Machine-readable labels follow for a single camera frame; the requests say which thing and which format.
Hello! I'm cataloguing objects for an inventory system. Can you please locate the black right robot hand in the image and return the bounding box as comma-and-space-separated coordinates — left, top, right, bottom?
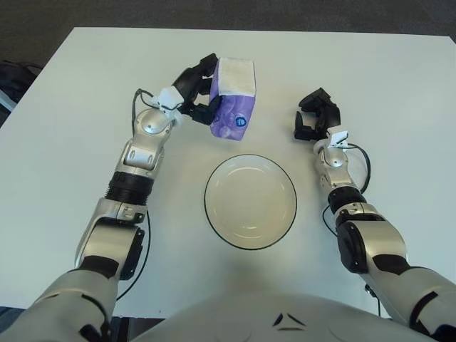
292, 87, 342, 142

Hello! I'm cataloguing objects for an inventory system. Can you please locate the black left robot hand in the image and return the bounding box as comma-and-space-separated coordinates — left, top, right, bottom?
170, 53, 222, 125

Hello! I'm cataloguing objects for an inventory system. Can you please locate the purple tissue paper pack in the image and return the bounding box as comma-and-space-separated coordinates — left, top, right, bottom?
208, 56, 257, 143

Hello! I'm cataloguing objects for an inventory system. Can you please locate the white plate with black rim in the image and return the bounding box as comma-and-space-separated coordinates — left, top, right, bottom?
204, 153, 298, 249

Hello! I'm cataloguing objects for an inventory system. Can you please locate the black bag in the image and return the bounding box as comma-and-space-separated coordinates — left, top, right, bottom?
0, 60, 42, 118

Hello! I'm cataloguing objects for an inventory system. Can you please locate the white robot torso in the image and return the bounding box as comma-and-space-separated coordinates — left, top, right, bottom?
131, 291, 456, 342

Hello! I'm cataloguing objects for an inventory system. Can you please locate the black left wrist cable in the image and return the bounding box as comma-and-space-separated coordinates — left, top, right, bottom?
130, 88, 179, 135

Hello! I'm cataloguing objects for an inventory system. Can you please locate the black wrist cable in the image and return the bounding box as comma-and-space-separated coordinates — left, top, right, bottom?
343, 142, 371, 193
130, 88, 179, 135

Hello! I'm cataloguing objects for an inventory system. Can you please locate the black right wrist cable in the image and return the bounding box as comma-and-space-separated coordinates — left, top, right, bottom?
343, 142, 371, 193

